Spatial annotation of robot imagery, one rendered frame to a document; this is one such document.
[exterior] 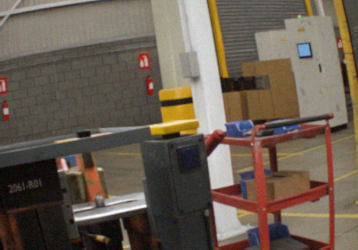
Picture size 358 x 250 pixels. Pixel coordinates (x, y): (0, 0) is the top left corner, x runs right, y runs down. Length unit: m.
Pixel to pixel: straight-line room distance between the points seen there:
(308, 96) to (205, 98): 6.57
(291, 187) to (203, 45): 2.03
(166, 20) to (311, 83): 3.86
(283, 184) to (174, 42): 5.15
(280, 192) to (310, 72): 8.19
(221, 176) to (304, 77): 6.56
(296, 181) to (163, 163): 2.41
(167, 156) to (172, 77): 7.32
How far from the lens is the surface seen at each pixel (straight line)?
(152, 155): 1.01
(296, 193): 3.37
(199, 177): 1.01
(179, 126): 0.99
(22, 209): 0.86
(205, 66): 5.10
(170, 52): 8.27
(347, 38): 5.36
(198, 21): 5.12
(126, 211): 1.26
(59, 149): 0.85
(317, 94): 11.37
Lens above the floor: 1.22
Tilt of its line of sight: 3 degrees down
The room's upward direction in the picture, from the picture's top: 8 degrees counter-clockwise
